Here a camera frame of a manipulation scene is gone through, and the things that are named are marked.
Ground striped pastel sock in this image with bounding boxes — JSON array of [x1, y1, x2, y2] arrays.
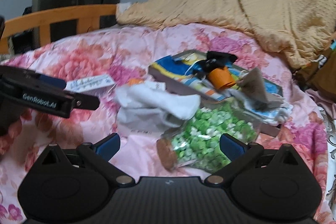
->
[[179, 77, 230, 102]]

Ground glass jar green paper stars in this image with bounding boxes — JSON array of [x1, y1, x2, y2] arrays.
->
[[156, 101, 261, 173]]

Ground grey cloth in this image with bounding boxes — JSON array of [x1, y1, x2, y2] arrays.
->
[[116, 107, 184, 136]]

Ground white purple medicine box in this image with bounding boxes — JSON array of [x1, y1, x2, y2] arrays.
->
[[65, 75, 116, 96]]

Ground white towel cloth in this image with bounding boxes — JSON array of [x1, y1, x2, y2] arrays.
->
[[115, 83, 201, 120]]

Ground pink plain garment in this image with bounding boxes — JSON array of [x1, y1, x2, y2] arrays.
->
[[305, 89, 335, 115]]

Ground cream red patterned cover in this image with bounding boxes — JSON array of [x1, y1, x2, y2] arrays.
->
[[318, 106, 336, 220]]

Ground pink floral bedsheet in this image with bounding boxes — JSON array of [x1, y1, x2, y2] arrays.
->
[[1, 24, 328, 223]]

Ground blue yellow cartoon towel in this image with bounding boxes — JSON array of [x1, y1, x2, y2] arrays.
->
[[152, 53, 279, 98]]

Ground brown multicolour blanket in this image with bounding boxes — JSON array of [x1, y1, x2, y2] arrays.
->
[[293, 38, 335, 102]]

